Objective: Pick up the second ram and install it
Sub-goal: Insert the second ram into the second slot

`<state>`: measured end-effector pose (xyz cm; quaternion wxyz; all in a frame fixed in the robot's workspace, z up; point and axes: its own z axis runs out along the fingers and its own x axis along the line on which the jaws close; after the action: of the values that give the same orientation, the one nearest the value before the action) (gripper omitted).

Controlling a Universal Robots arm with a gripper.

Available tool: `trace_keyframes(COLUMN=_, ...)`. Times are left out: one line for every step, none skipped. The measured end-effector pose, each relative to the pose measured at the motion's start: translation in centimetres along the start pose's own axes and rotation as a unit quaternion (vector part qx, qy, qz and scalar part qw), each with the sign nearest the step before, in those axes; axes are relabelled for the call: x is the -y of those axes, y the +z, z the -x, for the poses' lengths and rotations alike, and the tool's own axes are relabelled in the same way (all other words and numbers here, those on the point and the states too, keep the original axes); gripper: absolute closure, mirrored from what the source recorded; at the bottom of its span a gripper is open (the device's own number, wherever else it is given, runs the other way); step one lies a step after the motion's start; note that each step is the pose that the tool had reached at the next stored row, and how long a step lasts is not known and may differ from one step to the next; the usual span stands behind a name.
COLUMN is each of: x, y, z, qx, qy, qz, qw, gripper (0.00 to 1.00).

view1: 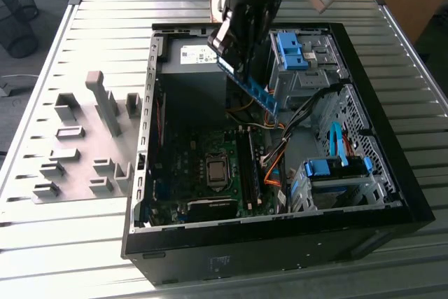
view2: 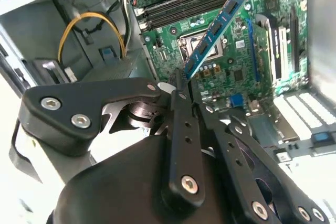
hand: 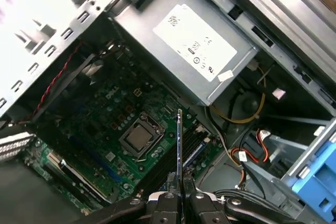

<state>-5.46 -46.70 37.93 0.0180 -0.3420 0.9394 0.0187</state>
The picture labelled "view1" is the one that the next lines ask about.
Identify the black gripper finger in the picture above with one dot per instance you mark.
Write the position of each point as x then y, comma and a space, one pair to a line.
227, 38
260, 33

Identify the blue RAM stick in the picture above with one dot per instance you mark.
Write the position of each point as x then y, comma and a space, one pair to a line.
260, 97

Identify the blue empty disk carrier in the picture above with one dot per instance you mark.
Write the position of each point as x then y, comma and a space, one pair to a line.
292, 52

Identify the metal disk bay cage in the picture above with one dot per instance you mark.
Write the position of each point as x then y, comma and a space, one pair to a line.
304, 85

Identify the grey power supply unit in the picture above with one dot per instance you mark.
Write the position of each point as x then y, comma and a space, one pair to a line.
190, 96

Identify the CPU socket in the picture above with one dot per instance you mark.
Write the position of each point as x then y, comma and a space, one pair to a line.
217, 171

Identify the green motherboard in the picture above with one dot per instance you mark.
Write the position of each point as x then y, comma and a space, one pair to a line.
182, 173

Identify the hard disk in blue carrier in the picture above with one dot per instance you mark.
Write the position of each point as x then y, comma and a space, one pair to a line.
336, 169

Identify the grey parts rack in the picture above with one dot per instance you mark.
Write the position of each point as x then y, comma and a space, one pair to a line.
87, 138

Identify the black graphics card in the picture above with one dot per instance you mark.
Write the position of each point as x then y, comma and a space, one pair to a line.
211, 209

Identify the black mesh waste basket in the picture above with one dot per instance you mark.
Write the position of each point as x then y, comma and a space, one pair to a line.
17, 22

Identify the black PC case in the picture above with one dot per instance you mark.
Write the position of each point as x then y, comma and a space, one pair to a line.
245, 253

